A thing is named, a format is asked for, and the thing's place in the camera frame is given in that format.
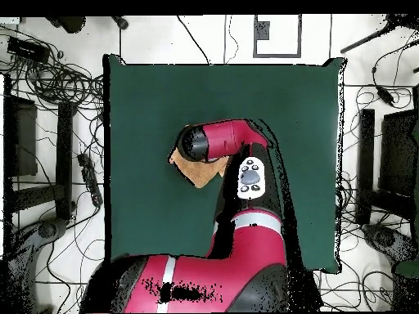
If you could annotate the grey square floor frame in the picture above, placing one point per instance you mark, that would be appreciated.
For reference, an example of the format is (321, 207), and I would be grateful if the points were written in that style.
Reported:
(298, 36)

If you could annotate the orange terry towel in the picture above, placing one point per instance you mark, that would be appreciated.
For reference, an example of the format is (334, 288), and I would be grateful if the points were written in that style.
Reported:
(199, 175)

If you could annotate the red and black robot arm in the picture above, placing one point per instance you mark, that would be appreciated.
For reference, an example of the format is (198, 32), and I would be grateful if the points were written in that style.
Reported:
(248, 248)

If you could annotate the dark green table cloth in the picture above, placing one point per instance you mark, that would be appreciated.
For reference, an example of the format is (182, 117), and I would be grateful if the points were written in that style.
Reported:
(147, 108)

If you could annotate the black metal stand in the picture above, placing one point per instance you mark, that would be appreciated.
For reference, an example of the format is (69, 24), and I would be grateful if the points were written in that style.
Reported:
(366, 163)
(63, 157)

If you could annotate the black power adapter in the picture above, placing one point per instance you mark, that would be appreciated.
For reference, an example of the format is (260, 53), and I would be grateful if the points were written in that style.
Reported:
(385, 95)

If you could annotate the black tripod leg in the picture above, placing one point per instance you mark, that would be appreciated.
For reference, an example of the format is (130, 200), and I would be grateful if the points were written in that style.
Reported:
(366, 40)

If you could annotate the black electronics box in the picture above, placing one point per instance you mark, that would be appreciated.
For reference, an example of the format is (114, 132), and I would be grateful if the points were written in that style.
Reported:
(27, 49)

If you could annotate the black power strip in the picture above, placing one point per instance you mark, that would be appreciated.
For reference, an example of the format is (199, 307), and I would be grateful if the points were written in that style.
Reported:
(90, 180)

